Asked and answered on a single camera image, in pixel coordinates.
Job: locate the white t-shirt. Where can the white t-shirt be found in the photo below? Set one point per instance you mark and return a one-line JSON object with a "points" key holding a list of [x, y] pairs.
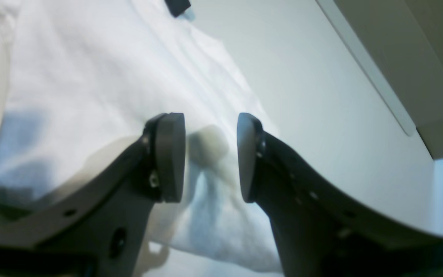
{"points": [[84, 78]]}

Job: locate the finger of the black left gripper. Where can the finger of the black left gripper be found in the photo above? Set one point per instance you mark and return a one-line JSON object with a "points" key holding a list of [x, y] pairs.
{"points": [[177, 7]]}

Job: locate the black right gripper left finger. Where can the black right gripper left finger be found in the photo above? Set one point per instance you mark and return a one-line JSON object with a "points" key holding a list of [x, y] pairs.
{"points": [[99, 229]]}

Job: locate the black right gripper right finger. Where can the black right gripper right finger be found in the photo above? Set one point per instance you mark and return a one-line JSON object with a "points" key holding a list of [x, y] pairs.
{"points": [[319, 230]]}

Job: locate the beige cardboard box right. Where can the beige cardboard box right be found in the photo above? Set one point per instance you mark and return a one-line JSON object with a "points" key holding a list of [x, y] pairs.
{"points": [[399, 46]]}

